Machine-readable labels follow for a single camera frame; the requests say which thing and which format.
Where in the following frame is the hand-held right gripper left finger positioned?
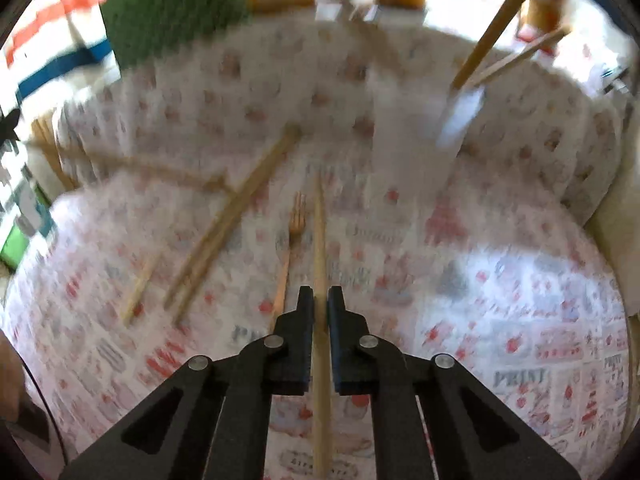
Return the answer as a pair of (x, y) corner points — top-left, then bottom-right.
(59, 285), (316, 480)

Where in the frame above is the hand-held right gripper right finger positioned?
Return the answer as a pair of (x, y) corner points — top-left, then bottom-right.
(327, 285), (583, 480)

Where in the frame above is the clear plastic cup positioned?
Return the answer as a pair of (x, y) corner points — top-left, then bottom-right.
(367, 57), (486, 196)

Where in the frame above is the wooden fork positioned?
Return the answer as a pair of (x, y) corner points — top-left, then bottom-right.
(270, 191), (307, 333)

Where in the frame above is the printed tablecloth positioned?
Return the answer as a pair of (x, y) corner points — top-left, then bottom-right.
(0, 5), (631, 480)

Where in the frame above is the green box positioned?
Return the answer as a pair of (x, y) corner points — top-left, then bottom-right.
(100, 0), (251, 68)

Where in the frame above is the red-capped sauce bottle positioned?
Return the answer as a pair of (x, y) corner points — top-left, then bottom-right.
(517, 0), (566, 43)

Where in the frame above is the striped curtain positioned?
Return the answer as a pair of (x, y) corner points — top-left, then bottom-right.
(0, 0), (166, 111)

